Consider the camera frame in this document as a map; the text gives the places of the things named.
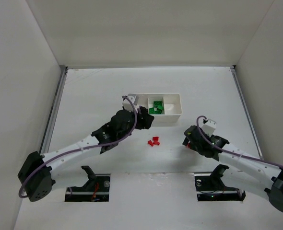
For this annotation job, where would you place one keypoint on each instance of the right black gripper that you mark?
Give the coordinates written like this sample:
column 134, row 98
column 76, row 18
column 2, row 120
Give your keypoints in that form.
column 190, row 138

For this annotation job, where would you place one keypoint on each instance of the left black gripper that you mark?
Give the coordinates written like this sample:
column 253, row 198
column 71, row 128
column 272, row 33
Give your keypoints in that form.
column 143, row 117

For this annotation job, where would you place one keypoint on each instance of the green lego brick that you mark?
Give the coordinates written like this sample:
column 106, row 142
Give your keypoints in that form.
column 156, row 108

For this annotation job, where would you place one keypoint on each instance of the red lego pieces cluster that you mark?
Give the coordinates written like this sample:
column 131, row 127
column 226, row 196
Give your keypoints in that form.
column 154, row 141

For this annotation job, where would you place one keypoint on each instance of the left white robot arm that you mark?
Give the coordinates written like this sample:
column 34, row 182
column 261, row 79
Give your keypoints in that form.
column 42, row 173

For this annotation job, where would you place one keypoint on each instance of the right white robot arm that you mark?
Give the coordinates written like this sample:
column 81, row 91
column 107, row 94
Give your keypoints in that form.
column 237, row 170

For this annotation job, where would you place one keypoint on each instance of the white three-compartment tray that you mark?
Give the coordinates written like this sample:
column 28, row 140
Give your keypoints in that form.
column 172, row 109

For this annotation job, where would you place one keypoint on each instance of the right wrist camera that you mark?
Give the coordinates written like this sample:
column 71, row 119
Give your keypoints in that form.
column 209, row 125

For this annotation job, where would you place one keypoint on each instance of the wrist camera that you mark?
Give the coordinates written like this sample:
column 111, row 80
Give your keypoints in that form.
column 130, row 102
column 209, row 125

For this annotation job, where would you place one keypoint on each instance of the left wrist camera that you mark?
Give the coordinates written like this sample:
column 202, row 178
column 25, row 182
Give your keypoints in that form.
column 130, row 102

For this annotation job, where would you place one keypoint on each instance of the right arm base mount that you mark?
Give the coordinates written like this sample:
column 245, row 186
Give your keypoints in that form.
column 210, row 187

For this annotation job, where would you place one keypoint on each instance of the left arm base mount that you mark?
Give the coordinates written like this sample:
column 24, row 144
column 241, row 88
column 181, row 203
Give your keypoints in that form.
column 95, row 189

